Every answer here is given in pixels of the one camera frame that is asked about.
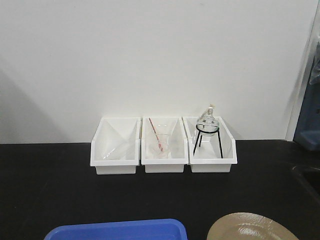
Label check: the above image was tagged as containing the red glass stirring rod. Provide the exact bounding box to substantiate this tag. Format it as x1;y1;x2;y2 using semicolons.
148;117;164;152

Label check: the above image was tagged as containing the black wire tripod stand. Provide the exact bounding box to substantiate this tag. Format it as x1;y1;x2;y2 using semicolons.
193;124;223;159

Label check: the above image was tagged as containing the white storage bin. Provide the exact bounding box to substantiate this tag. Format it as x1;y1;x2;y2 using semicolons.
90;117;142;175
140;117;189;173
182;116;238;173

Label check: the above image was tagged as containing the round glass flask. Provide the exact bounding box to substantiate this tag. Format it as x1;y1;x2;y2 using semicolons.
196;104;220;137

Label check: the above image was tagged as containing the beige plate with black rim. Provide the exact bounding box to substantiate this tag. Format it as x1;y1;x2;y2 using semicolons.
206;212;297;240

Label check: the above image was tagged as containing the middle white storage bin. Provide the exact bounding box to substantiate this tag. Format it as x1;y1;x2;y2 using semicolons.
140;117;189;173

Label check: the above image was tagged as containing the right white storage bin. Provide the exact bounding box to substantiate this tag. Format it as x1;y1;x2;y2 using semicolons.
182;116;238;173

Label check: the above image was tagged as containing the left white storage bin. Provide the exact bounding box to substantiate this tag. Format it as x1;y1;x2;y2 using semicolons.
90;117;142;175

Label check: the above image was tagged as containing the black sink basin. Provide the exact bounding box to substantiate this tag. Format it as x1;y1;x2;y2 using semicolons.
292;165;320;203

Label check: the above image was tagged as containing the blue plastic tray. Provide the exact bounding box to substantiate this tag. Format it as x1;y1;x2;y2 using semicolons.
45;219;188;240

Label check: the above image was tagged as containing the blue box at right edge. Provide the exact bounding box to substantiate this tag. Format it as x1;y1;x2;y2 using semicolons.
293;41;320;152

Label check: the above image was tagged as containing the glass beaker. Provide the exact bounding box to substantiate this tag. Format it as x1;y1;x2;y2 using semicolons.
152;124;171;159

